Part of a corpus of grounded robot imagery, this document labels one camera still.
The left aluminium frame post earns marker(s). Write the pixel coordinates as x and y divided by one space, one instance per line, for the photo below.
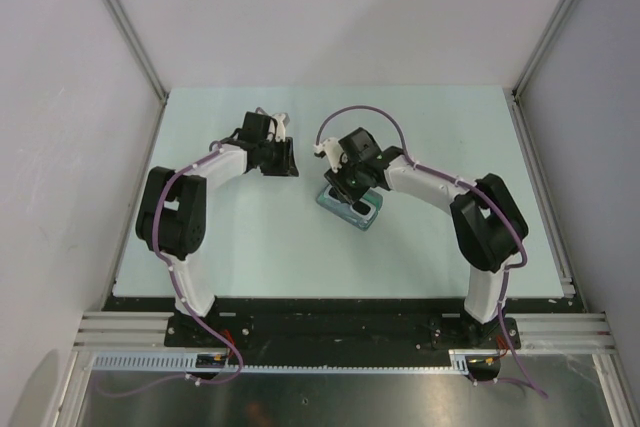
128 33

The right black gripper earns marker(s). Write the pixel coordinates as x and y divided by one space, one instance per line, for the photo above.
335 177

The grey glasses case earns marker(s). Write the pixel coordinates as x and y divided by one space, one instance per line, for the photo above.
350 209

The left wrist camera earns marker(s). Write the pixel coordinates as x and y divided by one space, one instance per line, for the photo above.
277 128

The aluminium frame post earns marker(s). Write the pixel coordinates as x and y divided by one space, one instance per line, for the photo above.
128 33
552 30

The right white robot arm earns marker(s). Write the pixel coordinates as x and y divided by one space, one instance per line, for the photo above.
488 225

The right aluminium frame post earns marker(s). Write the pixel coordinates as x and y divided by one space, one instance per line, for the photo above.
552 30

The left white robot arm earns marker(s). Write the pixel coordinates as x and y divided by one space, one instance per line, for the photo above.
172 216

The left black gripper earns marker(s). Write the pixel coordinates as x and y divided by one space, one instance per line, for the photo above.
286 165

